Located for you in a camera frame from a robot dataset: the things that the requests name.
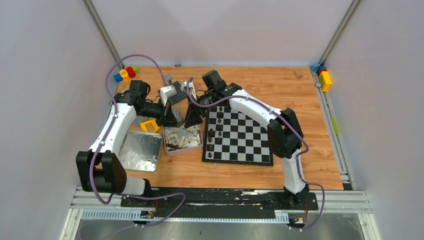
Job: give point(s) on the aluminium frame rail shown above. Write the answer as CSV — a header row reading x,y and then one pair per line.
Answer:
x,y
335,202

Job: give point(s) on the small wooden block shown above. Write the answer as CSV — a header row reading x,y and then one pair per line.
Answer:
x,y
298,74

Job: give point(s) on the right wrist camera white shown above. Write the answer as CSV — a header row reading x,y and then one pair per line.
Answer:
x,y
183,86

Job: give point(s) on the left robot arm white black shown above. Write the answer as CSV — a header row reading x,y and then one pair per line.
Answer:
x,y
99,168

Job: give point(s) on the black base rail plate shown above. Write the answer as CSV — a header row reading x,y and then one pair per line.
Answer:
x,y
220,203

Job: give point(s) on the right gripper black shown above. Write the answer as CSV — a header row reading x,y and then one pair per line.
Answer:
x,y
193,116

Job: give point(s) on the stacked coloured bricks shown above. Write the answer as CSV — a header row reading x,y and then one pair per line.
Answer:
x,y
323,76

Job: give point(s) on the yellow plastic frame piece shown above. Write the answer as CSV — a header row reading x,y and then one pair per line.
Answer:
x,y
150,126

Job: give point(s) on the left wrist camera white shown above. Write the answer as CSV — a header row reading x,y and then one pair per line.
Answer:
x,y
165,92

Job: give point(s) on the coloured toy blocks cluster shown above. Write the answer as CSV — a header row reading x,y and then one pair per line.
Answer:
x,y
126,74

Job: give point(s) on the grey lego baseplate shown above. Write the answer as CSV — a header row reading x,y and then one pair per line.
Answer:
x,y
180,95

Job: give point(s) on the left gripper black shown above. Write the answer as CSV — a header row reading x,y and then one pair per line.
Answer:
x,y
166,108

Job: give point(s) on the silver tin lid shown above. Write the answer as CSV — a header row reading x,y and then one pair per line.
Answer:
x,y
140,151

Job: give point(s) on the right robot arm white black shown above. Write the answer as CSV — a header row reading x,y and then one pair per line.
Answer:
x,y
285,136

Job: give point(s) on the pink tin box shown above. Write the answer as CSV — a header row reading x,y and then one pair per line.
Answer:
x,y
181,140

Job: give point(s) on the folding chess board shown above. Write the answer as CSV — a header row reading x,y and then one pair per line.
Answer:
x,y
244,141

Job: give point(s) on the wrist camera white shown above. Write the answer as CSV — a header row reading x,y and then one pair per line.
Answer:
x,y
165,92
183,86

